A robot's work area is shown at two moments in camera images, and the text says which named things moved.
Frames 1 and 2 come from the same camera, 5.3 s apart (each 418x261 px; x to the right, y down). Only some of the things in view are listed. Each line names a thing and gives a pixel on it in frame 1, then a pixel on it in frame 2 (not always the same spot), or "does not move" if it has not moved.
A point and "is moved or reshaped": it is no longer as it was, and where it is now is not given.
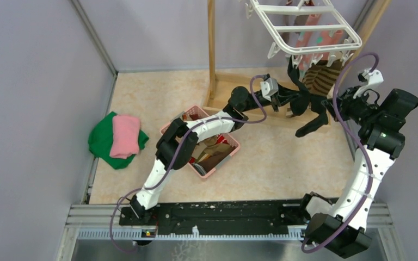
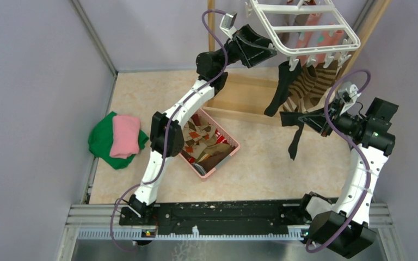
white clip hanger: x=307 y=29 does not move
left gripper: x=283 y=95 -> x=254 y=54
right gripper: x=348 y=98 -> x=317 y=122
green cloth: x=100 y=139 does not move
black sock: x=319 y=106 -> x=291 y=118
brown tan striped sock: x=310 y=75 is moved or reshaped
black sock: x=299 y=104 -> x=287 y=77
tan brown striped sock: x=327 y=78 does not move
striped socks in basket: x=209 y=153 does not move
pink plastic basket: x=213 y=151 does not move
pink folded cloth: x=125 y=141 does not move
